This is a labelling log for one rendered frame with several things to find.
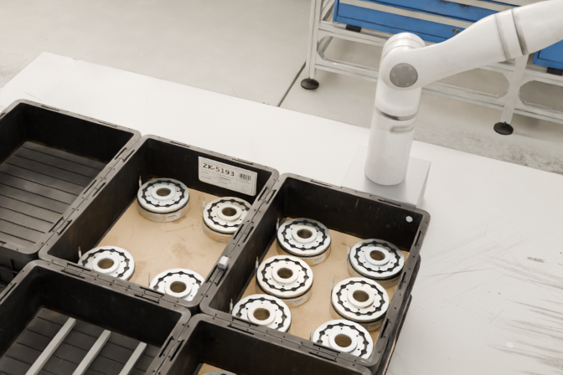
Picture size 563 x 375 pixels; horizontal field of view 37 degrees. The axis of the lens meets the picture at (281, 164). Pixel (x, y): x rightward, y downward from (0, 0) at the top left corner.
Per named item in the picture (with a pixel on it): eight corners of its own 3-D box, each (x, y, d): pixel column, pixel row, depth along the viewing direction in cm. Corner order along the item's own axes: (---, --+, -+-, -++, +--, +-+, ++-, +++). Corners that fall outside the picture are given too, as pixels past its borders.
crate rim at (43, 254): (145, 141, 175) (145, 131, 173) (281, 179, 167) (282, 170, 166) (34, 266, 145) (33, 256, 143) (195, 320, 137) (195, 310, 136)
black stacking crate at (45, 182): (25, 142, 188) (19, 100, 181) (146, 177, 181) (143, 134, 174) (-98, 257, 158) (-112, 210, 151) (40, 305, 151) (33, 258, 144)
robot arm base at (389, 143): (366, 156, 192) (376, 93, 182) (407, 163, 191) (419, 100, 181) (361, 181, 185) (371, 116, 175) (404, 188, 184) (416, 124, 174)
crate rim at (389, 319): (281, 179, 167) (282, 170, 166) (431, 221, 160) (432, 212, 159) (195, 320, 137) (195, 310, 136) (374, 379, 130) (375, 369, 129)
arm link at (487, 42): (513, 23, 156) (509, 0, 164) (373, 63, 165) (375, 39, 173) (525, 64, 161) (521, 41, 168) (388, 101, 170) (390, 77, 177)
